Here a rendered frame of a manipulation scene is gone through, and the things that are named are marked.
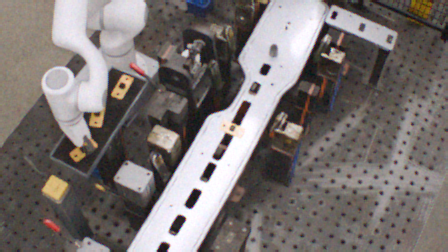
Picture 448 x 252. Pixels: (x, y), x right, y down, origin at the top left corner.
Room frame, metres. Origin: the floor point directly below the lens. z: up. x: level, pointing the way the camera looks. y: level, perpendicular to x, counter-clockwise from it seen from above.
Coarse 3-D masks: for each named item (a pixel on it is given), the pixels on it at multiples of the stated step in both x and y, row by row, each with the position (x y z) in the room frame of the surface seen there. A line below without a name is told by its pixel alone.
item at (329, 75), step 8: (328, 48) 1.24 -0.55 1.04; (320, 56) 1.21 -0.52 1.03; (328, 56) 1.20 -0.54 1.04; (336, 56) 1.20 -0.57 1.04; (344, 56) 1.20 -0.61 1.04; (320, 64) 1.21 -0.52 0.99; (328, 64) 1.19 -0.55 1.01; (336, 64) 1.18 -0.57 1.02; (344, 64) 1.20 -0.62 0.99; (320, 72) 1.20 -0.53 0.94; (328, 72) 1.19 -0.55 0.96; (336, 72) 1.17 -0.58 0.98; (320, 80) 1.20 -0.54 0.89; (328, 80) 1.19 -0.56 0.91; (336, 80) 1.17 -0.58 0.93; (320, 88) 1.20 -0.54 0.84; (328, 88) 1.19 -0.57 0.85; (336, 88) 1.18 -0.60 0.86; (320, 96) 1.19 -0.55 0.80; (328, 96) 1.18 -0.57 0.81; (320, 104) 1.19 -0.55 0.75; (328, 104) 1.17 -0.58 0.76; (328, 112) 1.17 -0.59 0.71
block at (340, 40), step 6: (330, 30) 1.36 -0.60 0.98; (336, 30) 1.36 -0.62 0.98; (330, 36) 1.34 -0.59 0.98; (336, 36) 1.33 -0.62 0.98; (342, 36) 1.33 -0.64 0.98; (348, 36) 1.33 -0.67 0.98; (330, 42) 1.31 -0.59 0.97; (336, 42) 1.31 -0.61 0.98; (342, 42) 1.30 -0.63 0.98; (348, 42) 1.32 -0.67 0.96; (336, 48) 1.30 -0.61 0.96; (342, 48) 1.28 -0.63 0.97; (336, 84) 1.30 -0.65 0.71
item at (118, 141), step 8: (120, 128) 0.98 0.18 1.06; (120, 136) 0.98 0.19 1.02; (112, 144) 0.94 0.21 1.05; (120, 144) 0.97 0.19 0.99; (112, 152) 0.93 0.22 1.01; (120, 152) 0.96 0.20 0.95; (104, 160) 0.92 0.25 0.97; (112, 160) 0.92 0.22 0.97; (120, 160) 0.95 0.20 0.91; (128, 160) 0.98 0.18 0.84; (104, 168) 0.93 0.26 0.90; (112, 168) 0.91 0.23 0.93; (104, 176) 0.93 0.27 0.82; (112, 176) 0.91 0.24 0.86; (104, 184) 0.94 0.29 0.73; (112, 184) 0.92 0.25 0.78; (112, 192) 0.92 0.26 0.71
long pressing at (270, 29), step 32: (288, 0) 1.51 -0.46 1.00; (320, 0) 1.50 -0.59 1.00; (256, 32) 1.36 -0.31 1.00; (288, 32) 1.35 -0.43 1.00; (256, 64) 1.22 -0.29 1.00; (288, 64) 1.21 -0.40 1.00; (256, 96) 1.09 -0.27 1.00; (256, 128) 0.97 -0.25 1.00; (192, 160) 0.88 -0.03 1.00; (224, 160) 0.87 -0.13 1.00; (224, 192) 0.76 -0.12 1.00; (160, 224) 0.67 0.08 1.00; (192, 224) 0.66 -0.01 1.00
